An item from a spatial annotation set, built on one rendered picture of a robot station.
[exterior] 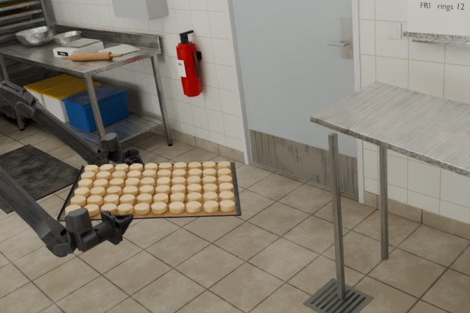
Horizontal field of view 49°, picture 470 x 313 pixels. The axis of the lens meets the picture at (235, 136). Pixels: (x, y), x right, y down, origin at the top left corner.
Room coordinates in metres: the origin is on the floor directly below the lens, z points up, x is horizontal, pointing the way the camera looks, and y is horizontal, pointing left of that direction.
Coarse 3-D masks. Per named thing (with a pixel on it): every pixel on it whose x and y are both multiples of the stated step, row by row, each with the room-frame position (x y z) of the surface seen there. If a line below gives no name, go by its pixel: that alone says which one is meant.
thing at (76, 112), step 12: (72, 96) 4.58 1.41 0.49; (84, 96) 4.53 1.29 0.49; (96, 96) 4.48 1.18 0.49; (108, 96) 4.44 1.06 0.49; (120, 96) 4.53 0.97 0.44; (72, 108) 4.43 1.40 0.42; (84, 108) 4.28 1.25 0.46; (108, 108) 4.43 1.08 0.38; (120, 108) 4.51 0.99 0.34; (72, 120) 4.48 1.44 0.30; (84, 120) 4.31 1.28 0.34; (108, 120) 4.41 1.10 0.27
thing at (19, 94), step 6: (0, 84) 1.92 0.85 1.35; (6, 84) 1.92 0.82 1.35; (12, 84) 1.94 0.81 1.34; (0, 90) 1.87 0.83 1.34; (6, 90) 1.88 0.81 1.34; (12, 90) 1.90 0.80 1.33; (18, 90) 1.93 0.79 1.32; (24, 90) 1.95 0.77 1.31; (0, 96) 1.88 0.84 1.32; (6, 96) 1.88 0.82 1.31; (12, 96) 1.88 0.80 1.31; (18, 96) 1.88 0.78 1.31; (24, 96) 1.91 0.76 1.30; (30, 96) 1.94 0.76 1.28; (0, 102) 1.89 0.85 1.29; (12, 102) 1.88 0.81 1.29; (30, 102) 1.91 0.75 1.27
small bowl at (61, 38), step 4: (68, 32) 5.08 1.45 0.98; (72, 32) 5.08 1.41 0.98; (76, 32) 5.07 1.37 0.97; (80, 32) 5.01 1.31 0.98; (52, 36) 4.95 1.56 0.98; (56, 36) 5.00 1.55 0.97; (60, 36) 5.04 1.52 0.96; (64, 36) 5.07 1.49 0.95; (68, 36) 5.07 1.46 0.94; (72, 36) 4.85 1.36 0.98; (76, 36) 4.88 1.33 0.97; (80, 36) 4.95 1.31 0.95; (56, 40) 4.86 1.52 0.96; (60, 40) 4.84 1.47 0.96; (64, 40) 4.83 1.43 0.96; (68, 40) 4.84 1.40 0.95; (72, 40) 4.86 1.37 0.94; (60, 44) 4.87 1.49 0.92
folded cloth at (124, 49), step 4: (124, 44) 4.61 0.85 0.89; (108, 48) 4.52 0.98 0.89; (112, 48) 4.50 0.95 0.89; (116, 48) 4.48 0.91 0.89; (120, 48) 4.45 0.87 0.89; (124, 48) 4.43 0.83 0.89; (128, 48) 4.41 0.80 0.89; (132, 48) 4.39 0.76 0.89; (136, 48) 4.37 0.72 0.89; (112, 52) 4.33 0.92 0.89; (116, 52) 4.31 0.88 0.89; (120, 52) 4.29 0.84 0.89; (124, 52) 4.27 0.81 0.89; (128, 52) 4.28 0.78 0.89
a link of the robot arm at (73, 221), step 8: (80, 208) 1.41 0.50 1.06; (72, 216) 1.36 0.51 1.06; (80, 216) 1.36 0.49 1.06; (88, 216) 1.38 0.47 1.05; (72, 224) 1.37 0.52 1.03; (80, 224) 1.36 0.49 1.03; (88, 224) 1.37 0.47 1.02; (72, 232) 1.37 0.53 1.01; (80, 232) 1.35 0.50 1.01; (72, 240) 1.36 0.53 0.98; (56, 248) 1.35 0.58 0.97; (64, 248) 1.34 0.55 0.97; (72, 248) 1.35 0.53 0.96
